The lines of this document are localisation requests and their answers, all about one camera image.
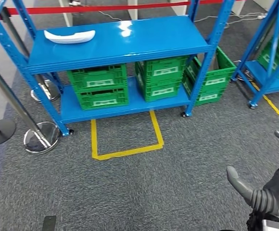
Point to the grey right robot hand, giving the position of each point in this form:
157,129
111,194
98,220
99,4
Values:
269,194

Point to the blue metal shelf rack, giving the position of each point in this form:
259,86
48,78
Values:
118,44
267,63

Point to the white curved plastic part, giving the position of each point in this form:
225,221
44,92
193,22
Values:
69,36

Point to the yellow floor tape square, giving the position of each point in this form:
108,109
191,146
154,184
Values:
277,110

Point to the white power strip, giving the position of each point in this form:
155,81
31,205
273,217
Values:
261,16

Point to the white desk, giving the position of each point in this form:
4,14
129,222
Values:
179,8
67,12

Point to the robot left foot plate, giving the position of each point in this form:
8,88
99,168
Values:
49,223

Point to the red barrier belt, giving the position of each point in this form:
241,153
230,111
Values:
81,9

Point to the black stanchion base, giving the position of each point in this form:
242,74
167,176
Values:
0,131

